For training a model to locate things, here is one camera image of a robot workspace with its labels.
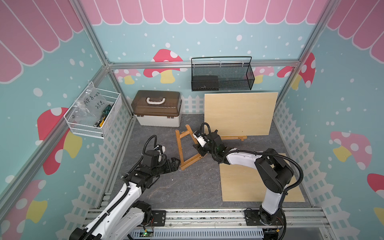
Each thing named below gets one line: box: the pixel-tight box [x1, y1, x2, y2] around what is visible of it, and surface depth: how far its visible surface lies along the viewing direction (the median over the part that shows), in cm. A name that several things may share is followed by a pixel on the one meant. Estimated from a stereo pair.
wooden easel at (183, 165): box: [175, 124, 204, 171], surface depth 85 cm
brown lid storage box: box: [131, 90, 182, 127], surface depth 104 cm
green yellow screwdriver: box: [94, 104, 112, 128], surface depth 75 cm
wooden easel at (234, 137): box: [220, 135, 248, 142], surface depth 102 cm
